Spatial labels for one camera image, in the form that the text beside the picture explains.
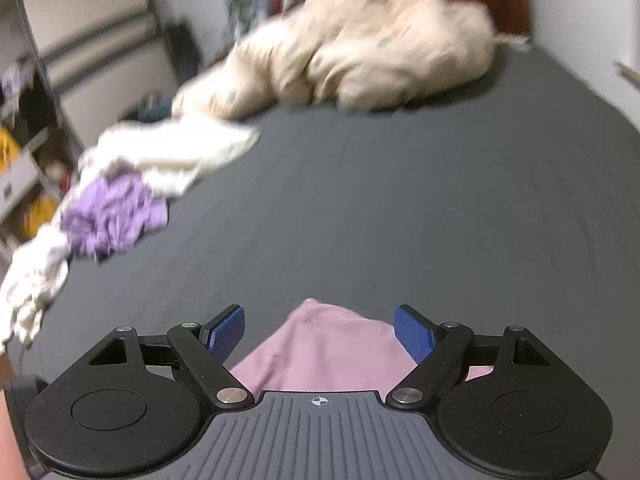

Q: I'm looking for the pink ribbed garment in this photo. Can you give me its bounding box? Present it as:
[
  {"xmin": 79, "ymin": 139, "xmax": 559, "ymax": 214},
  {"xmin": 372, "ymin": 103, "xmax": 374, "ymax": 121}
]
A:
[{"xmin": 227, "ymin": 297, "xmax": 497, "ymax": 394}]

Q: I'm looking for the white grey-striped wardrobe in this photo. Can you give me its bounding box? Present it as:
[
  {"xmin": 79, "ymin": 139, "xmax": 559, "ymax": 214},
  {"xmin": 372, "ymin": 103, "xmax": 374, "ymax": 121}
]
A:
[{"xmin": 14, "ymin": 0, "xmax": 177, "ymax": 128}]

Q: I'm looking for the white knit garment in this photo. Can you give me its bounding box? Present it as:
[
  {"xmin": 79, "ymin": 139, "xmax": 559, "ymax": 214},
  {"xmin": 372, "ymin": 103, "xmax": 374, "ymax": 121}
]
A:
[{"xmin": 0, "ymin": 115, "xmax": 262, "ymax": 347}]

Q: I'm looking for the purple garment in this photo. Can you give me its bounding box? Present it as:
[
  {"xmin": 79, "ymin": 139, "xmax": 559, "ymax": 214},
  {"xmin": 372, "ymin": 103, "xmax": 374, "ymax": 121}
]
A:
[{"xmin": 59, "ymin": 172, "xmax": 172, "ymax": 262}]

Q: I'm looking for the open cluttered wardrobe shelf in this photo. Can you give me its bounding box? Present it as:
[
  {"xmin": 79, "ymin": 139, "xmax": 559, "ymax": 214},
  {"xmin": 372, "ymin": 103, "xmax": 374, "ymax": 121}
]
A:
[{"xmin": 0, "ymin": 54, "xmax": 83, "ymax": 243}]

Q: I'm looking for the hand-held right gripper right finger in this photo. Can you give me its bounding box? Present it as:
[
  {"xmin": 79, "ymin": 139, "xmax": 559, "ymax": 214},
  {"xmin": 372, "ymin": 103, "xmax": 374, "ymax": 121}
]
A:
[{"xmin": 384, "ymin": 304, "xmax": 552, "ymax": 409}]

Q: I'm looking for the wire rack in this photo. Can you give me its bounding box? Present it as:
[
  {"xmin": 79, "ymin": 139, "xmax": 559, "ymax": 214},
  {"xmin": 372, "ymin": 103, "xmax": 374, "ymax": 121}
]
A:
[{"xmin": 224, "ymin": 0, "xmax": 272, "ymax": 27}]

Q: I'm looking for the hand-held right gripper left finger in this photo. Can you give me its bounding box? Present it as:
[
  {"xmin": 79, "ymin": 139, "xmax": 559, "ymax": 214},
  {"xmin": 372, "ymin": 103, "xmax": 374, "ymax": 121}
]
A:
[{"xmin": 89, "ymin": 304, "xmax": 256, "ymax": 410}]

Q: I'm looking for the grey bed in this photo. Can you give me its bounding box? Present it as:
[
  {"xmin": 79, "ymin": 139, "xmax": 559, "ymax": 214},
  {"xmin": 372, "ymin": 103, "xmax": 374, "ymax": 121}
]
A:
[{"xmin": 10, "ymin": 46, "xmax": 640, "ymax": 387}]

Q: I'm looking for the beige heart-print duvet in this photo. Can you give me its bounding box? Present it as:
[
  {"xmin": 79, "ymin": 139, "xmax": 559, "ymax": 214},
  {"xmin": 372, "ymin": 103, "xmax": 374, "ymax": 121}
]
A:
[{"xmin": 171, "ymin": 0, "xmax": 502, "ymax": 122}]

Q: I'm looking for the dark cloth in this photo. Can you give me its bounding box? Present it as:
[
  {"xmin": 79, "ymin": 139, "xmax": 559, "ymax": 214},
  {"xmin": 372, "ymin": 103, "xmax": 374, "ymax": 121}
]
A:
[{"xmin": 137, "ymin": 92, "xmax": 177, "ymax": 124}]

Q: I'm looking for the black bin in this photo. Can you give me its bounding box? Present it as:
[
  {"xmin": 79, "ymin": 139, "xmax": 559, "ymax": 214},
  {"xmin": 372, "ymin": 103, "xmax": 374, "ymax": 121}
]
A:
[{"xmin": 164, "ymin": 21, "xmax": 202, "ymax": 82}]

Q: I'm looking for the beige pillow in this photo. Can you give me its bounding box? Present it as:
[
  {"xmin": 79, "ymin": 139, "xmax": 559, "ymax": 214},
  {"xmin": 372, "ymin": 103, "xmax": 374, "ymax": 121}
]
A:
[{"xmin": 494, "ymin": 31, "xmax": 532, "ymax": 54}]

